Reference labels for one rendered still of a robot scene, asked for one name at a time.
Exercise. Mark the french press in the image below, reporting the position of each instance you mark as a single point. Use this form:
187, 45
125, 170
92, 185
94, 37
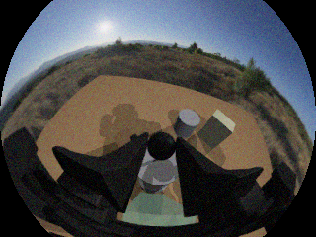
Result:
159, 167

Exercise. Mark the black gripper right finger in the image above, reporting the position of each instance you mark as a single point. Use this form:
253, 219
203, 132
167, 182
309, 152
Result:
202, 181

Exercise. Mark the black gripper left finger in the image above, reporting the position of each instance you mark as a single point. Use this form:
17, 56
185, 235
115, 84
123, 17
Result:
114, 173

